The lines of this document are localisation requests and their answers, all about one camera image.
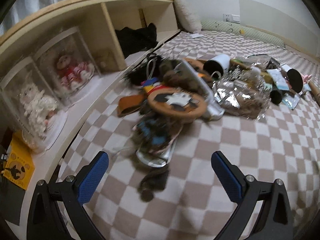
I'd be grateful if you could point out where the blue face mask packet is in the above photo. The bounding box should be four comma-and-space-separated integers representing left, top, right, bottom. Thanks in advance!
266, 69, 290, 91

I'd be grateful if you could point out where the round wooden cat coaster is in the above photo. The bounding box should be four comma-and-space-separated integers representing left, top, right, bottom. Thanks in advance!
148, 88, 207, 121

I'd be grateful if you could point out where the white plastic handle tool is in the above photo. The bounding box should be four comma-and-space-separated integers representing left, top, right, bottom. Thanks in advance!
175, 60, 225, 120

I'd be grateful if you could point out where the yellow box with cat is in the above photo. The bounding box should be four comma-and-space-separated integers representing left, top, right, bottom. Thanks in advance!
3, 136, 35, 190

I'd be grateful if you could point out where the white doll in case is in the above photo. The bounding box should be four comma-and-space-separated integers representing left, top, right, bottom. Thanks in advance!
20, 82, 58, 138

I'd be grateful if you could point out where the cardboard tube with twine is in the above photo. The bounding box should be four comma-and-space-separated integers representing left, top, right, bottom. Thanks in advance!
308, 81, 320, 106

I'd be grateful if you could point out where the doll in red dress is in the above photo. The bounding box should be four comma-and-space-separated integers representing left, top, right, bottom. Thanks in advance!
56, 55, 95, 90

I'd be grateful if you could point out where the round black mirror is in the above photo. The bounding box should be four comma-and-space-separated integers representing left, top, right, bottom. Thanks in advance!
287, 68, 303, 93

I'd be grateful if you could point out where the pink bunny phone stand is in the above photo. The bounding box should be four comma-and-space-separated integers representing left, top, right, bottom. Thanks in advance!
301, 74, 312, 85

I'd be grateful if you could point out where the wooden bedside shelf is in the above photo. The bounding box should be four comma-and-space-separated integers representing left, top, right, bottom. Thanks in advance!
1, 0, 179, 153

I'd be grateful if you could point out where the white cylinder tube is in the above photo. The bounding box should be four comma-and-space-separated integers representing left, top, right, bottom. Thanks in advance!
203, 54, 231, 80

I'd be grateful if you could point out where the black clothing on shelf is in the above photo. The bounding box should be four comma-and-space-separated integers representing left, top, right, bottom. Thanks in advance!
115, 23, 158, 58

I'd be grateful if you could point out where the green bolster pillow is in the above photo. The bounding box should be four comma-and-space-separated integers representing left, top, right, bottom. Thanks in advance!
201, 20, 285, 48

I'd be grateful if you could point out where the grey headboard panel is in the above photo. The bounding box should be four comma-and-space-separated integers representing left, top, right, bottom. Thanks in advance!
239, 0, 319, 56

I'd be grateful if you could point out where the white fluffy pillow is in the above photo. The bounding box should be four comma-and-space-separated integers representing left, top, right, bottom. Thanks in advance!
174, 0, 202, 33

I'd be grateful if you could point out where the brown leather strap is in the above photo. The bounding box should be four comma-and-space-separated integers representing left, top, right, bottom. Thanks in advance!
117, 93, 148, 118

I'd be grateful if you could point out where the wall power socket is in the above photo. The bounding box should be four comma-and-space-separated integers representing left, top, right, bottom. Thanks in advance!
223, 14, 240, 24

